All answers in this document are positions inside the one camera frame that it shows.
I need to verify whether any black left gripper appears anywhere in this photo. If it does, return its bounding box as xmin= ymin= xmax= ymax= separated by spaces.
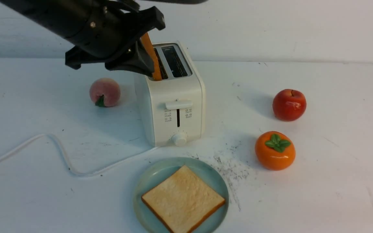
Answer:
xmin=44 ymin=0 xmax=166 ymax=77

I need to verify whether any toast slice slot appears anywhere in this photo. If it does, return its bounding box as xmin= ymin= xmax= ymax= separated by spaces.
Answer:
xmin=141 ymin=32 xmax=163 ymax=81
xmin=141 ymin=165 xmax=226 ymax=233

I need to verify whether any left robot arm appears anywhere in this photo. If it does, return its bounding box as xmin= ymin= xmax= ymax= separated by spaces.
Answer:
xmin=0 ymin=0 xmax=165 ymax=77

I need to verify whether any white toaster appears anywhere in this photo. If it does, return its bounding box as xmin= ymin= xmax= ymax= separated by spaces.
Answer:
xmin=134 ymin=41 xmax=206 ymax=147

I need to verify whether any pink peach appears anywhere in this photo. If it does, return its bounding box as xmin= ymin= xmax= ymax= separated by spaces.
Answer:
xmin=89 ymin=78 xmax=121 ymax=107

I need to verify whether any light green plate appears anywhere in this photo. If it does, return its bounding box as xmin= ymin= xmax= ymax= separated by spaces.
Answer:
xmin=132 ymin=157 xmax=230 ymax=233

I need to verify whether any red apple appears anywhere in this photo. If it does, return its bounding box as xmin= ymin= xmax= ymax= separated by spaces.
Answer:
xmin=272 ymin=89 xmax=307 ymax=121

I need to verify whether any orange persimmon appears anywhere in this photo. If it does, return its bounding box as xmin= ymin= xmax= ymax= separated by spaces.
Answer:
xmin=254 ymin=131 xmax=296 ymax=171

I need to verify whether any white power cable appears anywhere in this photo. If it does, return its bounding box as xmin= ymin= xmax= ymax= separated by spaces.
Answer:
xmin=0 ymin=133 xmax=158 ymax=178

